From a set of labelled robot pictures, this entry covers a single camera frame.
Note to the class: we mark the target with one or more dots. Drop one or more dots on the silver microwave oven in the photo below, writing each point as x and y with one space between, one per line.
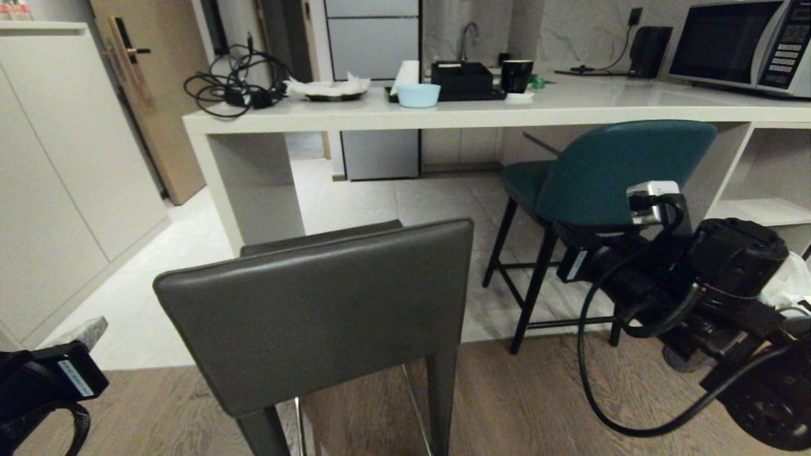
735 41

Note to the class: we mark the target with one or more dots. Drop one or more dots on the plate with white tissue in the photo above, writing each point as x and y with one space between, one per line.
329 88

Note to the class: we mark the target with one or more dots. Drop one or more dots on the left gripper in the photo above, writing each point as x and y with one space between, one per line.
44 380

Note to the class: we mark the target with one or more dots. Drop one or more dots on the light blue bowl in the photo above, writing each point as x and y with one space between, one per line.
418 96

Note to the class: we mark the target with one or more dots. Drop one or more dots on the black mug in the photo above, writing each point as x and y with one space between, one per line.
516 76

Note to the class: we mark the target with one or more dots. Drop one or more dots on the chrome faucet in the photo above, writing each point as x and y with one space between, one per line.
467 31

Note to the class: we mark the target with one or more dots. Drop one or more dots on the grey leather bar stool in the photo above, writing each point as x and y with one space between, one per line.
317 316

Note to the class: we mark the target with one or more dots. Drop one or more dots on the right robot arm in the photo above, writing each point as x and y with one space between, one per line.
735 259

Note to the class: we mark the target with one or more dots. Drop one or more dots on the teal bar stool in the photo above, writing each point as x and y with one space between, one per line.
608 171

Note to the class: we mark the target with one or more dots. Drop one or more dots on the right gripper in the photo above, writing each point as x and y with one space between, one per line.
640 278

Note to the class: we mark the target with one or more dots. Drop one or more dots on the brown wooden door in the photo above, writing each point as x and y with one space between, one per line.
168 120

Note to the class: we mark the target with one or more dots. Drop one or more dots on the small green object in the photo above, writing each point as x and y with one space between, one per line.
537 82

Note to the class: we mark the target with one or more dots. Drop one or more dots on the black electric kettle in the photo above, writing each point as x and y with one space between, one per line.
649 52

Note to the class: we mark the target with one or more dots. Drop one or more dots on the white kitchen counter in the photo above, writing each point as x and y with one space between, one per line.
595 104

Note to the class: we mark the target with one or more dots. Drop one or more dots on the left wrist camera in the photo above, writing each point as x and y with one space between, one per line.
79 330

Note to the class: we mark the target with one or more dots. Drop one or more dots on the black wall socket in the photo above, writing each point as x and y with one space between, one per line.
635 16

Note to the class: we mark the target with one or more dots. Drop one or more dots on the white crumpled cloth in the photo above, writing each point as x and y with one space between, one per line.
789 282

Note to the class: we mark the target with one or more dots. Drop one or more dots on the grey refrigerator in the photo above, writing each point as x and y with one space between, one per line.
374 44

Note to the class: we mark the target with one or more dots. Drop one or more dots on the white cabinet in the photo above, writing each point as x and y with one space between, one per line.
57 177

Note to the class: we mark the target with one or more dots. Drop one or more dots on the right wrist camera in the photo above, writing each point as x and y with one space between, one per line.
647 199

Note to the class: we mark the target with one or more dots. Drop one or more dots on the black box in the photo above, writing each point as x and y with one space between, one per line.
461 81

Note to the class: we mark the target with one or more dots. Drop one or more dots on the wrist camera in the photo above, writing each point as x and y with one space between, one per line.
79 330
647 199

